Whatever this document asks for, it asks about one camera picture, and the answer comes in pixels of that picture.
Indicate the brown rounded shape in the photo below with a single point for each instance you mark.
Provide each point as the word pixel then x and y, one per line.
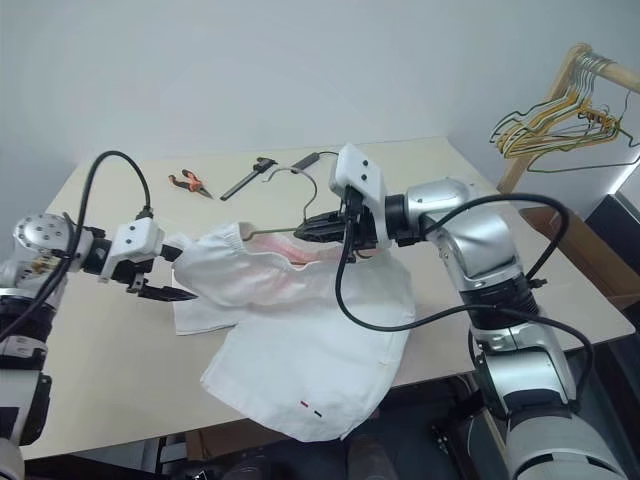
pixel 370 460

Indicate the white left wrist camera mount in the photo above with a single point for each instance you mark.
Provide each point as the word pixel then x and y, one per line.
pixel 135 237

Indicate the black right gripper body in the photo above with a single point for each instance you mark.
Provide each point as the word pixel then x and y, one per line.
pixel 364 230

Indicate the brown cardboard sheet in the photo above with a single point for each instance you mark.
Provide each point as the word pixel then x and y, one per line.
pixel 225 440

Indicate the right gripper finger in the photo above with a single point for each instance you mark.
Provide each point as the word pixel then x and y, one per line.
pixel 322 236
pixel 327 221

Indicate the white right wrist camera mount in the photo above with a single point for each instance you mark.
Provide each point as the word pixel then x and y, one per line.
pixel 357 170

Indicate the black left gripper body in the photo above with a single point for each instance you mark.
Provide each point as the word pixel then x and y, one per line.
pixel 129 274

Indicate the black caliper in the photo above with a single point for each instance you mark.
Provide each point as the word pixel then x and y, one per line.
pixel 245 182

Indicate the dark rounded shape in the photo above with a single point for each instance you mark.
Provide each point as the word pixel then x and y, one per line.
pixel 252 470

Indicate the white cloth garment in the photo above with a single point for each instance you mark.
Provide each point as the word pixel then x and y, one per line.
pixel 310 350

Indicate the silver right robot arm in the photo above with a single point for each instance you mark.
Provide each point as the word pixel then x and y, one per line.
pixel 475 240

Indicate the black table frame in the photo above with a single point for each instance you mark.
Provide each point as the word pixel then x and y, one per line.
pixel 170 450

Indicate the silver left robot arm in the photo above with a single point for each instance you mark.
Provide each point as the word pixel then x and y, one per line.
pixel 40 235

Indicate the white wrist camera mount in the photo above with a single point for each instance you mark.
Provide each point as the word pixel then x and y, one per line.
pixel 135 237
pixel 357 170

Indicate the dark box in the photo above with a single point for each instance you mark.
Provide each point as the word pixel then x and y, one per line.
pixel 615 215

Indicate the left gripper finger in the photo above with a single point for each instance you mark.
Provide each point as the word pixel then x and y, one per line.
pixel 172 252
pixel 165 295

